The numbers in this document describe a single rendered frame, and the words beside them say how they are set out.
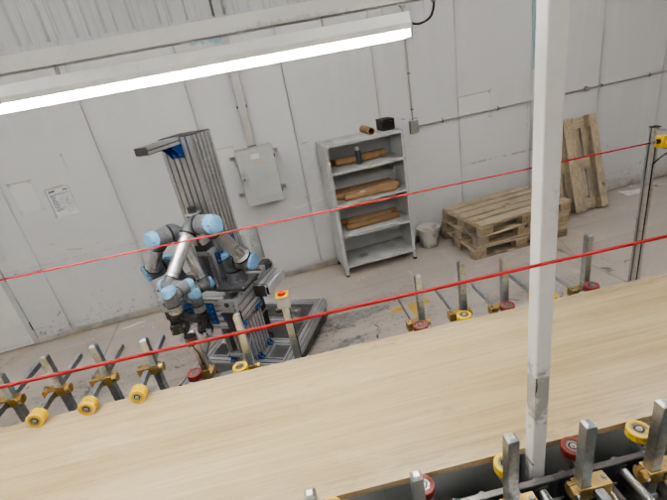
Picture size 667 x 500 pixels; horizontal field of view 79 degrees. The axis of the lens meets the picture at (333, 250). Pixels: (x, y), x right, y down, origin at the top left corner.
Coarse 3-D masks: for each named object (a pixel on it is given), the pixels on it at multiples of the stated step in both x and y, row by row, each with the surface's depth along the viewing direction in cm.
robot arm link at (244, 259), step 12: (204, 216) 232; (216, 216) 234; (192, 228) 235; (204, 228) 230; (216, 228) 233; (216, 240) 242; (228, 240) 246; (228, 252) 253; (240, 252) 256; (252, 252) 265; (240, 264) 261; (252, 264) 263
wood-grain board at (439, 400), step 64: (512, 320) 212; (576, 320) 203; (640, 320) 195; (192, 384) 210; (256, 384) 201; (320, 384) 193; (384, 384) 186; (448, 384) 179; (512, 384) 173; (576, 384) 167; (640, 384) 162; (0, 448) 191; (64, 448) 184; (128, 448) 177; (192, 448) 171; (256, 448) 165; (320, 448) 160; (384, 448) 155; (448, 448) 150
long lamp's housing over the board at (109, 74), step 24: (336, 24) 137; (360, 24) 138; (384, 24) 138; (408, 24) 139; (216, 48) 135; (240, 48) 135; (264, 48) 135; (288, 48) 136; (72, 72) 132; (96, 72) 132; (120, 72) 132; (144, 72) 133; (168, 72) 134; (0, 96) 130; (24, 96) 131
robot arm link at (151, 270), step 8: (152, 232) 244; (160, 232) 246; (168, 232) 248; (144, 240) 248; (152, 240) 242; (160, 240) 245; (168, 240) 249; (160, 248) 250; (152, 256) 259; (160, 256) 262; (152, 264) 267; (160, 264) 272; (144, 272) 273; (152, 272) 273; (160, 272) 278; (152, 280) 280
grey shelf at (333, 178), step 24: (336, 144) 422; (360, 144) 473; (384, 144) 480; (336, 168) 452; (360, 168) 438; (384, 168) 490; (384, 192) 459; (408, 192) 466; (336, 216) 451; (408, 216) 484; (336, 240) 486; (360, 240) 517; (384, 240) 525; (408, 240) 506; (360, 264) 481
